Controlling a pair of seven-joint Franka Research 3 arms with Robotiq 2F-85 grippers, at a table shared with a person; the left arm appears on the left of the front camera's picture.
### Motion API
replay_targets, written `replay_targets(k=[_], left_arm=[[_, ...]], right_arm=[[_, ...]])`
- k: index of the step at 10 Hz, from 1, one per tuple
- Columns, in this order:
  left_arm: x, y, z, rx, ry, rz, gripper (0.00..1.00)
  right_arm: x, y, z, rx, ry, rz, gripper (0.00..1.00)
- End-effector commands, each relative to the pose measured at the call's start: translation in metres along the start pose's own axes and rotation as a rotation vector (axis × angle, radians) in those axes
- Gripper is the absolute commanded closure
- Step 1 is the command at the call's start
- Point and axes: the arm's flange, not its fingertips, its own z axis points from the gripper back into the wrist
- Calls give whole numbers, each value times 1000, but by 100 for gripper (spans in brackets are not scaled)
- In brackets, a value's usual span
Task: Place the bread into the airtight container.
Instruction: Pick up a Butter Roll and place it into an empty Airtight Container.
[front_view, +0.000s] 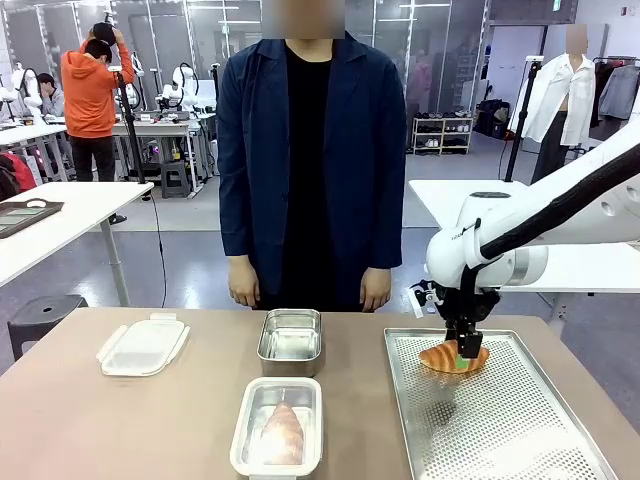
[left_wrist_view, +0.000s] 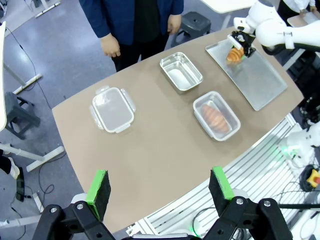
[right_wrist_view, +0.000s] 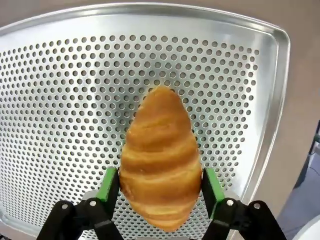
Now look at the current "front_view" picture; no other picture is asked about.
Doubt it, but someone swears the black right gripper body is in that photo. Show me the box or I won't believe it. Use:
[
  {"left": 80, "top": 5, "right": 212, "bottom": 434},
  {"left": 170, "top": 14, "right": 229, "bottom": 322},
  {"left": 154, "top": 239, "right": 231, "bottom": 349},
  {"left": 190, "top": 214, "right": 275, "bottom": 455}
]
[{"left": 433, "top": 283, "right": 502, "bottom": 336}]

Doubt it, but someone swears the golden brown croissant bread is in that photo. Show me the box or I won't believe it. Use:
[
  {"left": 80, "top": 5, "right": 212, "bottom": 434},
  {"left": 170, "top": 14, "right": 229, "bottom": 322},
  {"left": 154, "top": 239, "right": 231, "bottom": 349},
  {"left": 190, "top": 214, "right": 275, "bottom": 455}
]
[
  {"left": 260, "top": 402, "right": 305, "bottom": 465},
  {"left": 418, "top": 341, "right": 490, "bottom": 375}
]

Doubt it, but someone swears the steel rectangular container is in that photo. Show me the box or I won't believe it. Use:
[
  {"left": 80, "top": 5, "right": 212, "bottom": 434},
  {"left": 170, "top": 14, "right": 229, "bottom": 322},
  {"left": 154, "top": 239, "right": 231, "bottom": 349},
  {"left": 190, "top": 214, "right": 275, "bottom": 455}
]
[
  {"left": 234, "top": 379, "right": 321, "bottom": 474},
  {"left": 256, "top": 308, "right": 324, "bottom": 379}
]

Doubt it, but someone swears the clear plastic clip lid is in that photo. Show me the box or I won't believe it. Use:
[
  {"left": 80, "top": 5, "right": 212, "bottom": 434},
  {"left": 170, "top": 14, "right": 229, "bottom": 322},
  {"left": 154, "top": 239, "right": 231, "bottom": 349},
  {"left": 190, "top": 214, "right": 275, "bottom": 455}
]
[
  {"left": 96, "top": 312, "right": 192, "bottom": 377},
  {"left": 229, "top": 376, "right": 324, "bottom": 477}
]

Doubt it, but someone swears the person's right forearm navy sleeve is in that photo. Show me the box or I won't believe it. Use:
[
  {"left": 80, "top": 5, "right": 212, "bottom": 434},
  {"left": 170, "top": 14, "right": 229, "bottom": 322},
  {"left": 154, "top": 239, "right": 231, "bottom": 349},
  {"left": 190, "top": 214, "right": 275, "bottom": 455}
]
[{"left": 219, "top": 189, "right": 254, "bottom": 269}]

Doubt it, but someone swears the person's left forearm navy sleeve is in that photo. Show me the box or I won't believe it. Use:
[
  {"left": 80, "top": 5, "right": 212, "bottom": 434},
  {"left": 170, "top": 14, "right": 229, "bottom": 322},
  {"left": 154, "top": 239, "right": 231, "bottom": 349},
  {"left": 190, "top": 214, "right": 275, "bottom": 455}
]
[{"left": 363, "top": 189, "right": 404, "bottom": 272}]

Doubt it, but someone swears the person's left hand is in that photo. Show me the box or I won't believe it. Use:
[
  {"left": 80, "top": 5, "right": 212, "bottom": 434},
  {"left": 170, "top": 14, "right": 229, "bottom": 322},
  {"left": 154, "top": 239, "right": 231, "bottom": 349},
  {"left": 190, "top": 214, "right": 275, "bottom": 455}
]
[{"left": 360, "top": 267, "right": 393, "bottom": 314}]

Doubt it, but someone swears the person's right hand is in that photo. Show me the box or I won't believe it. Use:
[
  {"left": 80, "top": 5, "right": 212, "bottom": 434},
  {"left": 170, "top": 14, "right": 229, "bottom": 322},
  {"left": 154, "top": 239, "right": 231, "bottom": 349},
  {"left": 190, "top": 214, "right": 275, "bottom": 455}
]
[{"left": 228, "top": 262, "right": 262, "bottom": 309}]

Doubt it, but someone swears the perforated metal baking tray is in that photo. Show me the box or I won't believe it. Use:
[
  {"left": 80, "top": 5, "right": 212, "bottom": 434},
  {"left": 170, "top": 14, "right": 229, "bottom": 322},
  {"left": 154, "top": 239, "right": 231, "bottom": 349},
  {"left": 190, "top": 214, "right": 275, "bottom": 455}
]
[{"left": 383, "top": 327, "right": 621, "bottom": 480}]

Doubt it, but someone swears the white shoe rack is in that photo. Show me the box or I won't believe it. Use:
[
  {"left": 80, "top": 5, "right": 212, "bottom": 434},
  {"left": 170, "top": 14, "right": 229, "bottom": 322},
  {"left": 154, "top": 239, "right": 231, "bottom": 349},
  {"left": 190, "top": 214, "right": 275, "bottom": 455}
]
[{"left": 412, "top": 115, "right": 475, "bottom": 155}]

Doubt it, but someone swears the person in navy jacket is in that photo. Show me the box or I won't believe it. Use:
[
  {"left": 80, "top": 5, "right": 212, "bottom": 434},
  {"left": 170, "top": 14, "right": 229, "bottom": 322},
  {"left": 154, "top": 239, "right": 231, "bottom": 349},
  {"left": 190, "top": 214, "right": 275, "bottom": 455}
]
[{"left": 217, "top": 0, "right": 407, "bottom": 314}]

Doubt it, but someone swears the black bags pile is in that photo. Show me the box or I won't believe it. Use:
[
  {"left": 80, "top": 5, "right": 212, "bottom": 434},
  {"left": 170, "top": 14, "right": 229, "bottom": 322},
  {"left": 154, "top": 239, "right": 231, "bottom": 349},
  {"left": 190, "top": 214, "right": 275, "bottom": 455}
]
[{"left": 474, "top": 98, "right": 512, "bottom": 140}]

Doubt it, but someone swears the mannequin in white shirt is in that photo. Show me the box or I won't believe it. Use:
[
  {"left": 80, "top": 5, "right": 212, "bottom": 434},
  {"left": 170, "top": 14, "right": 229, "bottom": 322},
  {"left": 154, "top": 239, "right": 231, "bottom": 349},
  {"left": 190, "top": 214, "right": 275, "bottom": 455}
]
[{"left": 508, "top": 23, "right": 597, "bottom": 185}]

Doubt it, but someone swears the clothes rack with garments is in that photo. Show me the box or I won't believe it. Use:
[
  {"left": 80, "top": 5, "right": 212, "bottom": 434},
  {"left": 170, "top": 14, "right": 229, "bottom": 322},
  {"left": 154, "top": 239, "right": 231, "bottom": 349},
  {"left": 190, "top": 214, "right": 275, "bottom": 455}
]
[{"left": 592, "top": 56, "right": 640, "bottom": 144}]

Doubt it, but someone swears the grey step stool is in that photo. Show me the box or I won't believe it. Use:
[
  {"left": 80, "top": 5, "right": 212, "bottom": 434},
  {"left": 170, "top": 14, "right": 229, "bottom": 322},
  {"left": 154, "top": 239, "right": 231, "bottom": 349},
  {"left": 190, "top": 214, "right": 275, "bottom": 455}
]
[{"left": 159, "top": 159, "right": 191, "bottom": 200}]

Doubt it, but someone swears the background white workbench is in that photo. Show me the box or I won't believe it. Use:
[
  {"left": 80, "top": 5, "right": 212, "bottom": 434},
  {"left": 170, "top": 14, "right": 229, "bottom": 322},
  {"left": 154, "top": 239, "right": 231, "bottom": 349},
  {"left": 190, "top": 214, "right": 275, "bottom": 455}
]
[{"left": 112, "top": 115, "right": 219, "bottom": 197}]

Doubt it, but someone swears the white table with grey leg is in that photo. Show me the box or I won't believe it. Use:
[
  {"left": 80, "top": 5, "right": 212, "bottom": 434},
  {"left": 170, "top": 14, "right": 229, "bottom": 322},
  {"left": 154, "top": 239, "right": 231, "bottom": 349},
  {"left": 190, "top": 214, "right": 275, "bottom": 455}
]
[{"left": 0, "top": 180, "right": 155, "bottom": 307}]

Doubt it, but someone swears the black round stool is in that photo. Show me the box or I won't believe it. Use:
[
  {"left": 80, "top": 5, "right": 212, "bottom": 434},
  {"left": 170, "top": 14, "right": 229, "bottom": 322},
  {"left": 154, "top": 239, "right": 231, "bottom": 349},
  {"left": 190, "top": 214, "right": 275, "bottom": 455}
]
[{"left": 7, "top": 294, "right": 90, "bottom": 362}]

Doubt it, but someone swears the person in orange hoodie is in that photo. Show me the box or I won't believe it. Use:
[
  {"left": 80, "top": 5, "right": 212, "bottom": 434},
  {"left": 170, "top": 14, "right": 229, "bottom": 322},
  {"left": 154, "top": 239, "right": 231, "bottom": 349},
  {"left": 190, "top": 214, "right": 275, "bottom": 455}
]
[{"left": 60, "top": 22, "right": 137, "bottom": 225}]

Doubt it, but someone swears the black flat tray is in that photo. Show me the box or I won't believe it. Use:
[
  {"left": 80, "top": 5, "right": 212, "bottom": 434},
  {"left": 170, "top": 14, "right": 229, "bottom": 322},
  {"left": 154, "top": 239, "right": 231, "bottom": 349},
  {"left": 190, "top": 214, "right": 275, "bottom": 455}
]
[{"left": 0, "top": 199, "right": 65, "bottom": 240}]

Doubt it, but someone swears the red bag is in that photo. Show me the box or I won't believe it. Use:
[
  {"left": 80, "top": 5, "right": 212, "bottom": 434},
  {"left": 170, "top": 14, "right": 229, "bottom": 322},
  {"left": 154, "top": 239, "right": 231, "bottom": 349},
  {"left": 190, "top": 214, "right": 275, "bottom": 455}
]
[{"left": 0, "top": 152, "right": 37, "bottom": 201}]

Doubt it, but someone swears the seated person in grey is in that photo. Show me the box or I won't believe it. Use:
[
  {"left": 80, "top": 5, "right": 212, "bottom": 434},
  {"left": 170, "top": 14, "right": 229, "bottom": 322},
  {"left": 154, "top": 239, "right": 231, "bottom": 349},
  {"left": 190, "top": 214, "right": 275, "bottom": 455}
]
[{"left": 37, "top": 73, "right": 66, "bottom": 119}]

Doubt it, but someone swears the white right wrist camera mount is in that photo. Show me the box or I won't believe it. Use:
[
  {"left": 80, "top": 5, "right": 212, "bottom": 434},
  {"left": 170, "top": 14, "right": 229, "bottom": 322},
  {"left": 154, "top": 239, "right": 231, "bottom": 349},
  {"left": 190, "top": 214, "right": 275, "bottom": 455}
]
[{"left": 408, "top": 279, "right": 446, "bottom": 319}]

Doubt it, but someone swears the black right arm cable sleeve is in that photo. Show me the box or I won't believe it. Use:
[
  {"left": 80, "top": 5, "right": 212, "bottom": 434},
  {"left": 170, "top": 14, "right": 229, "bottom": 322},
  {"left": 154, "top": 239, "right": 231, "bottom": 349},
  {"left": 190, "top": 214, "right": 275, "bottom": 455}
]
[{"left": 460, "top": 142, "right": 640, "bottom": 326}]

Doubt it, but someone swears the black tripod pole with camera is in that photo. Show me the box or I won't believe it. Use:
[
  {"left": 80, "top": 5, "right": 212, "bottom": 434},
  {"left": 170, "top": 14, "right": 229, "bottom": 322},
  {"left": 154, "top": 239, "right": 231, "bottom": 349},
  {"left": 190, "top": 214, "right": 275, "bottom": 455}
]
[{"left": 503, "top": 56, "right": 545, "bottom": 183}]

